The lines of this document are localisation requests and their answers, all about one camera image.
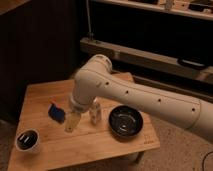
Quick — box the wooden table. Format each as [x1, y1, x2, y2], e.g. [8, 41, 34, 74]
[7, 80, 160, 171]

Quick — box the metal pole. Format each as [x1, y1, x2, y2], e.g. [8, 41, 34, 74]
[86, 0, 94, 41]

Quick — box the black bowl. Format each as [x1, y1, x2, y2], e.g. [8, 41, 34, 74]
[108, 105, 143, 138]

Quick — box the upper wooden shelf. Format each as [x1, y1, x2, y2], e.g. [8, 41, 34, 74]
[93, 0, 213, 21]

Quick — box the long wooden beam shelf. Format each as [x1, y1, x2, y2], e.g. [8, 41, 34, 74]
[80, 37, 213, 84]

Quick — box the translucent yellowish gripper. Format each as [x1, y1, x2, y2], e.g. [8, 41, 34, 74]
[65, 112, 81, 132]

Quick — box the black handle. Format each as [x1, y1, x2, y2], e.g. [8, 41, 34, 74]
[177, 59, 208, 70]

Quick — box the clear plastic bottle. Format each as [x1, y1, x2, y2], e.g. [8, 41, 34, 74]
[89, 99, 101, 125]

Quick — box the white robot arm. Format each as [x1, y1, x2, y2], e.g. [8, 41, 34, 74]
[69, 54, 213, 144]

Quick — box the blue sponge block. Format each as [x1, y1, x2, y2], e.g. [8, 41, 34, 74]
[48, 102, 65, 124]

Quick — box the white cup with dark contents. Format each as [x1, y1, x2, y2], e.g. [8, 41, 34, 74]
[15, 129, 41, 154]

